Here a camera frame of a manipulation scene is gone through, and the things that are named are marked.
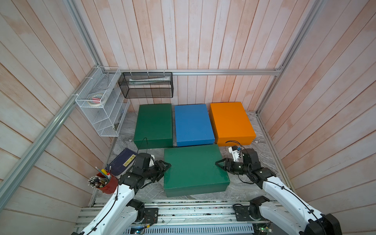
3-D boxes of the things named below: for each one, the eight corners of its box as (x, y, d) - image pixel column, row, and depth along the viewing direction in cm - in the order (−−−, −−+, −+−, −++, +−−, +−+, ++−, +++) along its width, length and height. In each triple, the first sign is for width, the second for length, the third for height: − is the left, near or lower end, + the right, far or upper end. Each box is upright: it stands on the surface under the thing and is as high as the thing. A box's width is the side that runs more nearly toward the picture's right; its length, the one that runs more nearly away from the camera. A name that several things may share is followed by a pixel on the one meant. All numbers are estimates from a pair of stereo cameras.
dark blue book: (106, 169, 91) (104, 167, 89) (127, 148, 101) (126, 146, 99) (118, 178, 88) (116, 177, 86) (139, 156, 97) (138, 154, 95)
